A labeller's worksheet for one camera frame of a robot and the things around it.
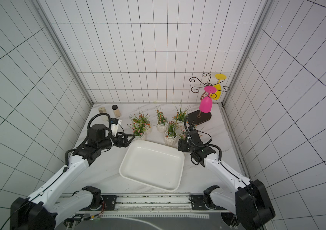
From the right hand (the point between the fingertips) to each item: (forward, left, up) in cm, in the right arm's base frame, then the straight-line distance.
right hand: (185, 139), depth 87 cm
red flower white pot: (+4, +9, -2) cm, 10 cm away
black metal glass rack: (+24, -10, -7) cm, 27 cm away
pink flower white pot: (-2, +2, +7) cm, 8 cm away
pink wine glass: (+21, -13, +12) cm, 27 cm away
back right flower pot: (+15, +3, +4) cm, 16 cm away
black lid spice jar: (+23, +52, -2) cm, 56 cm away
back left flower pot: (+11, +28, +5) cm, 31 cm away
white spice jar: (+20, +60, +3) cm, 63 cm away
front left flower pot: (+6, +30, +5) cm, 31 cm away
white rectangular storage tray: (-15, +16, -9) cm, 23 cm away
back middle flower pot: (+10, +15, +4) cm, 19 cm away
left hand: (-5, +34, +9) cm, 35 cm away
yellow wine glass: (+17, -16, +23) cm, 32 cm away
